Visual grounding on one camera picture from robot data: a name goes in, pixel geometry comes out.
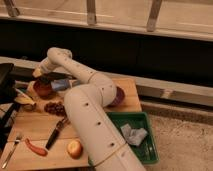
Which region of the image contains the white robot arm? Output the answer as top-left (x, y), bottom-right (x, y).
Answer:
top-left (33, 47), bottom-right (146, 171)

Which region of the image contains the blue cup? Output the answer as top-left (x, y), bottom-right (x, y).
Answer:
top-left (51, 79), bottom-right (70, 92)

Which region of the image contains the banana in small dish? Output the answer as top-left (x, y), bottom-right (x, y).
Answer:
top-left (14, 89), bottom-right (36, 111)

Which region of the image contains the bunch of dark grapes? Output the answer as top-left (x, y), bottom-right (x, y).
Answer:
top-left (44, 102), bottom-right (66, 116)

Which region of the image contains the black chair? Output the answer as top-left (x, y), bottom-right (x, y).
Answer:
top-left (0, 63), bottom-right (18, 150)

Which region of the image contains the silver fork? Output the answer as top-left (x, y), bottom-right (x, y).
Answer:
top-left (2, 133), bottom-right (23, 169)

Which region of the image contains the yellow red apple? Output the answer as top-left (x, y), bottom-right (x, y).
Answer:
top-left (67, 140), bottom-right (83, 159)

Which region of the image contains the purple plate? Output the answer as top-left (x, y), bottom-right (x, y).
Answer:
top-left (111, 87), bottom-right (125, 106)

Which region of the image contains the grey crumpled cloth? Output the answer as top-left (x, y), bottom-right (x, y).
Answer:
top-left (121, 124), bottom-right (148, 146)

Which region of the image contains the green plastic tray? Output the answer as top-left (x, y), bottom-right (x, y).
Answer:
top-left (86, 112), bottom-right (158, 171)

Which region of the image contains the black handled knife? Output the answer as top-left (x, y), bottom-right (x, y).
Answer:
top-left (45, 117), bottom-right (68, 150)

